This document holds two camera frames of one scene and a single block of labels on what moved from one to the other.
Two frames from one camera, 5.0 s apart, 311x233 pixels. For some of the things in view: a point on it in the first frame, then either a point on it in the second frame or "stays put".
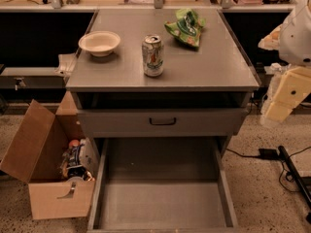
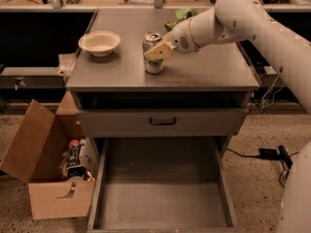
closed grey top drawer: x=119 y=122 stays put
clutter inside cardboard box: x=79 y=160 stays put
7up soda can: x=153 y=55 stays put
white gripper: x=296 y=41 to x=179 y=39
